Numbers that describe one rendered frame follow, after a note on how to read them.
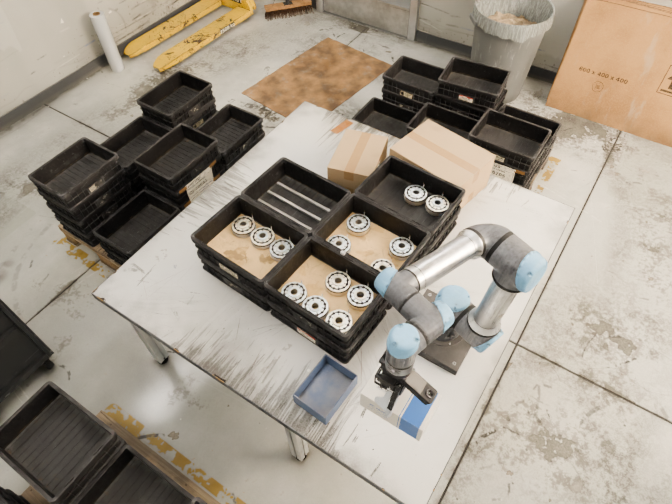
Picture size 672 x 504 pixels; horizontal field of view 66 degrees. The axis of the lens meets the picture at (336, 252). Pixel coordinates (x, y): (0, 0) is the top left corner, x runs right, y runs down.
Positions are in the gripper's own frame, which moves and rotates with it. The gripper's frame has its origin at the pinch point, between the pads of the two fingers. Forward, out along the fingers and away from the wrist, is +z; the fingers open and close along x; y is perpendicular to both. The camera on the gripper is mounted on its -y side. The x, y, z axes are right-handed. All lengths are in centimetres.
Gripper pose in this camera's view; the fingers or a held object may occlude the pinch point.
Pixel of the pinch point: (400, 397)
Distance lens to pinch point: 155.7
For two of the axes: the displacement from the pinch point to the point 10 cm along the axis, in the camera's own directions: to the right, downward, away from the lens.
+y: -8.4, -4.2, 3.5
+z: 0.2, 6.1, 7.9
